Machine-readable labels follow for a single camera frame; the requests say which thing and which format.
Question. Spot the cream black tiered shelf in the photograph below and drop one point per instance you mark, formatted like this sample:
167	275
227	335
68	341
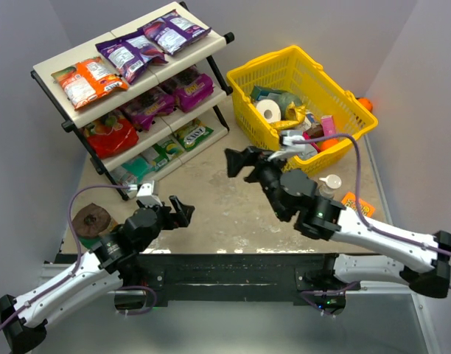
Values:
207	112

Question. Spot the gold foil bag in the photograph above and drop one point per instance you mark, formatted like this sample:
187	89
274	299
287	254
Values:
294	115

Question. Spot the orange sponge box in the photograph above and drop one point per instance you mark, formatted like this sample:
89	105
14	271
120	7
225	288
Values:
349	200

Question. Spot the white toilet paper roll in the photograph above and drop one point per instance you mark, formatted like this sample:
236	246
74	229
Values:
269	109

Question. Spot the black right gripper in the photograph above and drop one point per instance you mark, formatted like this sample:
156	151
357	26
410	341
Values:
255	164

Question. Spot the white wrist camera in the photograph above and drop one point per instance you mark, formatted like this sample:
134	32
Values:
146	194
290	145

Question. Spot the orange fruit in basket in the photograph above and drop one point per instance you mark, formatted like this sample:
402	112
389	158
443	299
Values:
329	143

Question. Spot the orange candy bag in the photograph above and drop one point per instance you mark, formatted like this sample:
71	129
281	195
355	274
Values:
88	81

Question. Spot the yellow plastic shopping basket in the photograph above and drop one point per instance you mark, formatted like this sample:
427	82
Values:
293	71

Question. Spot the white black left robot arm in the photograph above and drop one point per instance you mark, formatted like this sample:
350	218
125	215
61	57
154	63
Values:
25	319

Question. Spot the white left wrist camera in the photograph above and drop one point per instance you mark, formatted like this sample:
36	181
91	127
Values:
146	194

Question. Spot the green fruit candy bag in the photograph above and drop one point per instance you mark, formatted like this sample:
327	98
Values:
192	134

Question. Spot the clear pump soap bottle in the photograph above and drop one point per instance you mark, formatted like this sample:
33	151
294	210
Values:
329	185

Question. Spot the green brown round tin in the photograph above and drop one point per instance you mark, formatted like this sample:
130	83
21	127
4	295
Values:
92	223

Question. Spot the purple candy bag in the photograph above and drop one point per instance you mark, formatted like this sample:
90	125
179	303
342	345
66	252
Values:
131	54
172	32

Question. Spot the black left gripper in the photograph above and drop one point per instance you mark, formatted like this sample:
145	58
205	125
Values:
172	215

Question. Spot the magenta grape candy bag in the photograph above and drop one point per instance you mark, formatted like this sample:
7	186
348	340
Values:
189	88

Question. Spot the teal candy bag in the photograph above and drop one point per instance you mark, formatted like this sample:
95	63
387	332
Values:
132	171

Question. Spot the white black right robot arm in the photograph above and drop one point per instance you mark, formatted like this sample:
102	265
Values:
419	261

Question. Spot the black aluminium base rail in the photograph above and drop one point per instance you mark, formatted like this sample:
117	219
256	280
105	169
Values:
302	279

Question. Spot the green lime candy bag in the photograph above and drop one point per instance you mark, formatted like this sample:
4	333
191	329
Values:
160	154

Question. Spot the red fruit candy bag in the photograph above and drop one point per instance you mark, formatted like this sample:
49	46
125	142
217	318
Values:
111	134

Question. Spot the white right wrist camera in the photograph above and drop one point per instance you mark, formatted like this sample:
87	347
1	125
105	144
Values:
290	145

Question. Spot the pink box in basket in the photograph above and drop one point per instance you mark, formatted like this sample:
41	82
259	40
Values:
328	125

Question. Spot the orange ball behind basket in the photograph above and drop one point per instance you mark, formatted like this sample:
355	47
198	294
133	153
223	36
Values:
366	103

